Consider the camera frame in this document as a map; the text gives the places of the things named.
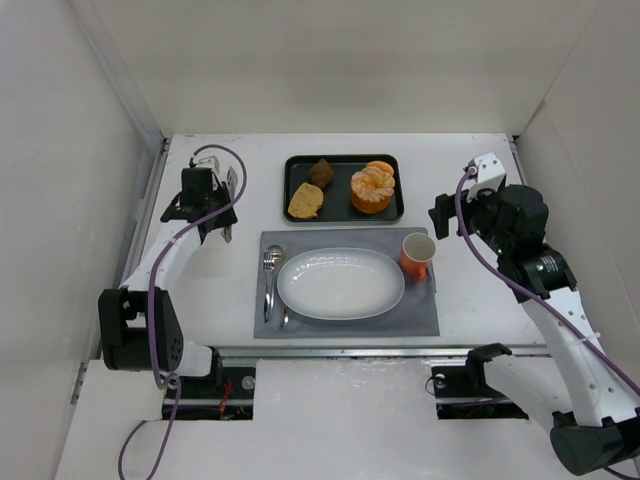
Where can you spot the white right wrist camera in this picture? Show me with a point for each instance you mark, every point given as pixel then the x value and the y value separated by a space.
pixel 489 172

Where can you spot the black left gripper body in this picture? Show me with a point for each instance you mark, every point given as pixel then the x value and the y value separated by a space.
pixel 198 214

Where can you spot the large sugared orange bun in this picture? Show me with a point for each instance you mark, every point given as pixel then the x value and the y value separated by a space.
pixel 372 190

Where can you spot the grey cloth placemat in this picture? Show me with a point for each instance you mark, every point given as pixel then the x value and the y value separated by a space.
pixel 415 315

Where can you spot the yellow bread slice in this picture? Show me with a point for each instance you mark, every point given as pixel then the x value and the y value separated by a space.
pixel 306 202

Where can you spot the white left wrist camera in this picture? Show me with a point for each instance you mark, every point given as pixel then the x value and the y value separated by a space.
pixel 212 162

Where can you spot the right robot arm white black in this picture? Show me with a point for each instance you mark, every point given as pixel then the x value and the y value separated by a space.
pixel 594 425

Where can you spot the metal serving tongs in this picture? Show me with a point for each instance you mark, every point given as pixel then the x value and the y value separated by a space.
pixel 228 218

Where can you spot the white oval plate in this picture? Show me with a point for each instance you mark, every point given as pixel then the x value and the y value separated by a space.
pixel 341 284

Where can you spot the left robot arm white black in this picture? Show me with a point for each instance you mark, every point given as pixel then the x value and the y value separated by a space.
pixel 138 322

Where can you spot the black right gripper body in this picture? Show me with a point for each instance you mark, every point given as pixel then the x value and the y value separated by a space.
pixel 443 215

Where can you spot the metal rail table front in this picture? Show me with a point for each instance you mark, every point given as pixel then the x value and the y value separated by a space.
pixel 356 352

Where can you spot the orange mug white inside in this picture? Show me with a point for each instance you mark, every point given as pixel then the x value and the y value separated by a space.
pixel 417 252

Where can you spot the silver spoon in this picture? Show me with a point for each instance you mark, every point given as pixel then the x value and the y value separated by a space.
pixel 272 257

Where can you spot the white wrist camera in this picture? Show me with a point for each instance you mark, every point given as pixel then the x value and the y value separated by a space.
pixel 212 162
pixel 489 172

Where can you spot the black rectangular tray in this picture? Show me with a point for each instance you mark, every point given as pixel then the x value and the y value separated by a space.
pixel 337 206

